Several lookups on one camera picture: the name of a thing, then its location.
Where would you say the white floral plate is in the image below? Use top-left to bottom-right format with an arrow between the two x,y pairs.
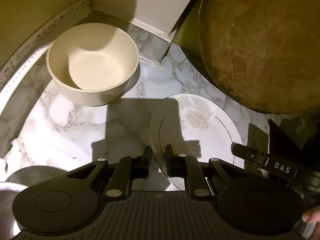
148,93 -> 244,176

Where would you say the cream round bowl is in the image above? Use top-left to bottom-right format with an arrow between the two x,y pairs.
46,23 -> 139,107

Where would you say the person's right hand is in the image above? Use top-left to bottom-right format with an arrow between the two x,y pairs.
302,206 -> 320,223

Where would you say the grey round metal lid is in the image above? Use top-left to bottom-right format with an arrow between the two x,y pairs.
5,166 -> 67,186

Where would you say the round wooden cutting board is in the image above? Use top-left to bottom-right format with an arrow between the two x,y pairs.
199,0 -> 319,114

